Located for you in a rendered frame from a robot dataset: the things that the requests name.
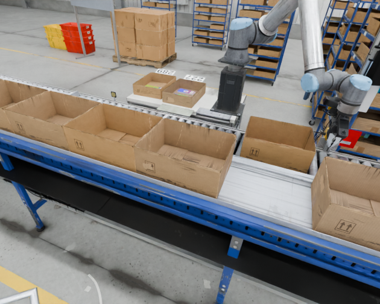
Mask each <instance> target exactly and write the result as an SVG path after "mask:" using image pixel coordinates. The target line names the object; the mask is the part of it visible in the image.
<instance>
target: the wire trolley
mask: <svg viewBox="0 0 380 304"><path fill-rule="evenodd" d="M28 297H29V298H30V304H40V303H39V295H38V291H37V287H35V288H32V289H29V290H26V291H23V292H19V293H16V294H13V295H10V296H7V297H3V298H0V304H9V303H13V302H16V301H18V300H22V299H26V298H28Z"/></svg>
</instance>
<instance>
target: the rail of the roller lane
mask: <svg viewBox="0 0 380 304"><path fill-rule="evenodd" d="M0 76H3V77H7V78H12V79H13V80H15V79H16V80H17V81H19V80H20V81H22V82H24V81H26V82H27V83H31V84H36V85H37V86H38V85H41V86H42V87H44V86H46V87H47V88H49V87H51V88H52V89H57V90H62V91H63V92H65V91H67V92H68V93H71V92H74V91H73V90H68V89H63V88H60V87H55V86H50V85H47V84H42V83H37V82H34V81H29V80H24V79H21V78H16V77H11V76H8V75H3V74H0ZM79 93H81V92H79ZM81 94H82V95H84V96H85V97H91V98H96V99H97V100H103V102H105V101H108V102H109V103H112V102H114V103H115V104H116V105H117V104H121V105H122V106H124V105H126V106H128V108H130V107H134V108H135V109H138V108H140V109H141V110H142V112H143V111H144V110H147V111H148V113H150V112H154V113H155V114H156V115H157V114H158V113H161V114H162V116H163V117H164V116H165V115H168V116H169V117H170V119H171V118H172V117H173V116H175V117H176V118H177V120H179V119H180V118H183V119H184V120H185V122H186V121H187V120H190V121H192V124H194V123H195V122H199V124H200V126H202V124H207V127H208V128H209V127H210V126H212V125H213V126H215V128H216V130H218V128H220V127H221V128H223V129H224V132H226V130H231V131H232V134H234V133H235V132H236V131H238V132H240V133H241V137H240V139H239V141H241V139H242V137H243V135H244V134H245V130H240V129H237V128H232V127H228V126H224V125H219V124H214V123H211V122H206V121H201V120H198V119H193V118H188V117H185V116H180V115H175V114H172V113H167V112H163V111H159V110H154V109H149V108H146V107H141V106H136V105H133V104H128V103H123V102H120V101H116V102H115V101H114V100H110V99H107V98H102V97H97V96H94V95H89V94H86V93H81ZM321 151H323V149H322V148H319V147H316V152H317V160H319V159H318V154H319V152H321ZM326 154H327V156H328V157H329V155H331V154H336V155H337V157H338V159H340V158H341V157H343V156H345V157H347V158H348V160H349V162H350V161H351V160H353V159H357V160H359V162H360V164H362V163H363V162H369V163H370V164H371V166H372V167H373V166H374V165H380V162H378V161H375V160H370V159H366V158H362V157H358V156H353V155H349V154H344V153H339V152H336V151H330V153H328V152H327V151H326Z"/></svg>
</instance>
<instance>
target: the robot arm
mask: <svg viewBox="0 0 380 304"><path fill-rule="evenodd" d="M297 8H299V16H300V29H301V36H302V48H303V61H304V68H305V70H304V73H305V74H304V76H303V77H302V79H301V82H300V84H301V87H302V89H303V90H304V91H305V92H318V91H324V90H336V91H337V92H339V93H342V94H343V95H342V97H341V100H340V102H338V106H337V109H338V111H337V112H338V115H337V116H336V117H332V118H331V121H330V123H329V129H328V130H327V132H326V136H327V145H328V147H330V148H331V147H333V146H335V145H337V144H338V143H339V142H341V141H342V140H343V139H346V138H347V137H348V135H349V117H351V116H353V115H354V114H356V113H357V112H358V110H359V108H360V106H361V104H362V102H363V100H364V98H365V96H366V94H367V92H368V91H369V89H370V87H371V84H372V80H371V79H370V78H369V77H366V76H363V75H359V74H353V75H350V74H347V73H345V72H342V71H341V70H339V69H330V70H328V71H327V72H325V66H324V60H323V47H322V39H321V26H320V12H319V4H318V0H280V1H279V2H278V3H277V4H276V5H275V6H274V7H273V8H272V9H271V11H270V12H269V13H268V14H267V15H264V16H262V17H261V18H260V19H259V20H258V21H257V22H253V20H252V19H250V18H237V19H234V20H232V21H231V24H230V32H229V41H228V47H227V50H226V53H225V55H224V59H225V61H227V62H232V63H245V62H248V60H249V54H248V46H249V45H252V44H267V43H271V42H272V41H274V39H275V38H276V36H277V32H278V26H279V25H280V24H281V23H282V22H283V21H284V20H285V19H286V18H287V17H288V16H289V15H290V14H291V13H292V12H293V11H295V10H296V9H297ZM334 133H336V134H337V135H336V136H335V135H334ZM334 137H335V139H334V140H333V143H332V139H333V138H334Z"/></svg>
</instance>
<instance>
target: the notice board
mask: <svg viewBox="0 0 380 304"><path fill-rule="evenodd" d="M70 1H71V5H73V6H74V11H75V17H76V20H77V25H78V31H79V35H80V40H81V45H82V49H83V54H84V56H81V57H76V58H75V59H82V58H85V57H90V56H93V55H95V54H89V55H86V51H85V47H84V42H83V36H82V33H81V27H80V22H79V18H78V13H77V8H76V6H79V7H87V8H94V9H99V10H106V11H111V12H112V21H113V29H114V35H115V43H116V52H117V58H118V66H115V67H113V68H110V69H111V70H114V69H117V68H121V67H124V66H127V65H129V63H126V64H123V65H121V60H120V55H119V45H118V36H117V30H116V21H115V12H114V6H113V0H70Z"/></svg>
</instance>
